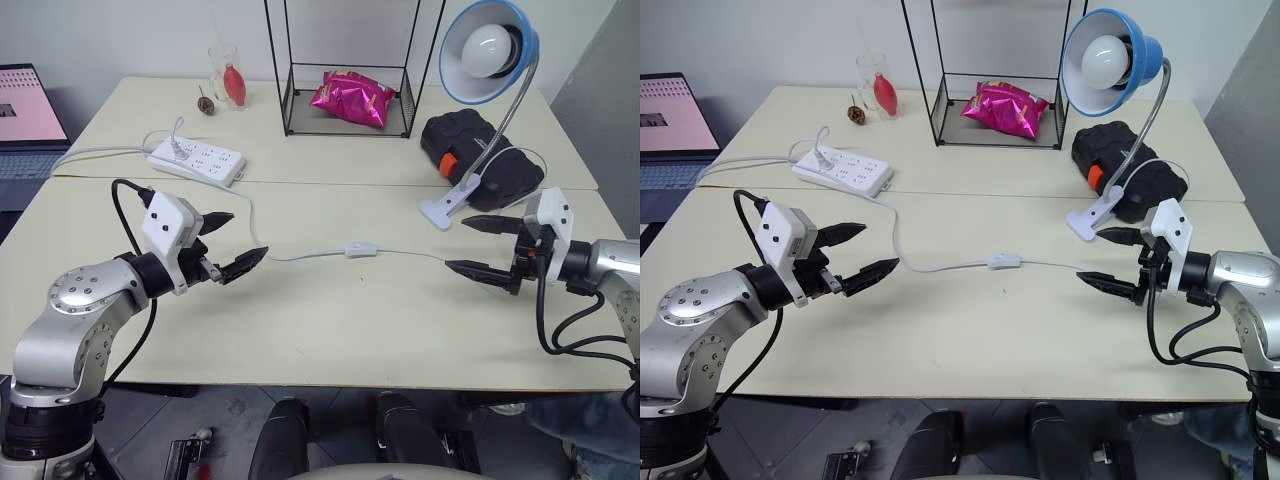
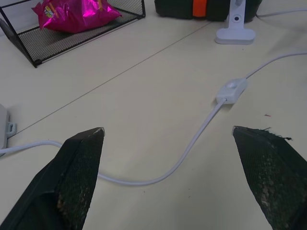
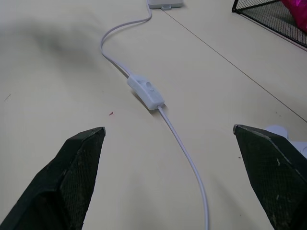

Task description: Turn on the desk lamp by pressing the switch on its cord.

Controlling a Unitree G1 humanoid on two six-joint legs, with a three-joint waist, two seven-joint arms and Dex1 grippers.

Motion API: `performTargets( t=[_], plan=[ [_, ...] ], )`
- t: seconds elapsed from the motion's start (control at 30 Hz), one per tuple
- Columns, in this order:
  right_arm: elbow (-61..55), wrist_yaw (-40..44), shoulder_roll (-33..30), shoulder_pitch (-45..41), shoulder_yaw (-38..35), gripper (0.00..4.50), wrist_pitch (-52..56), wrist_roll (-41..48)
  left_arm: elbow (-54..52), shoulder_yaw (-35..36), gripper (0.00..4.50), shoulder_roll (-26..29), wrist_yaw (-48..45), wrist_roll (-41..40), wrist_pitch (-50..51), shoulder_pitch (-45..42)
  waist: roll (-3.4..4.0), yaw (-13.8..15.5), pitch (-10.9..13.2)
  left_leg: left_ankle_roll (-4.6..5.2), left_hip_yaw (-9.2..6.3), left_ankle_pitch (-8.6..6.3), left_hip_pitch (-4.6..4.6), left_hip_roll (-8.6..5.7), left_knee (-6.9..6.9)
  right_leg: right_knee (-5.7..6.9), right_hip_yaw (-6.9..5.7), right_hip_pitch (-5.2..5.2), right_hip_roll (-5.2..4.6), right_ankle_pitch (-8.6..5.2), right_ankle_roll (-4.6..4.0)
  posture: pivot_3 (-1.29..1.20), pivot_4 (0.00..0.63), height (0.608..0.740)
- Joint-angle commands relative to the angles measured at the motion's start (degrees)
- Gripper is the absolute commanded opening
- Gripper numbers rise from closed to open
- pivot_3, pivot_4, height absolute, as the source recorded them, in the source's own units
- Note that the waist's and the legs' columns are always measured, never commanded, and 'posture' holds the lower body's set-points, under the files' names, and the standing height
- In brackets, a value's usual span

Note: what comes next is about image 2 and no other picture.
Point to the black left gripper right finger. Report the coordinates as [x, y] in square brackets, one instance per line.
[271, 177]

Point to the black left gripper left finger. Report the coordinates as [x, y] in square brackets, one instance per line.
[60, 182]

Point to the white stand base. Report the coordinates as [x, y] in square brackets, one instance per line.
[236, 28]

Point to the pink foil snack bag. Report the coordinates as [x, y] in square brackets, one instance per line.
[74, 15]

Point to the dark green tool case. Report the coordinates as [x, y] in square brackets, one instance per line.
[206, 9]

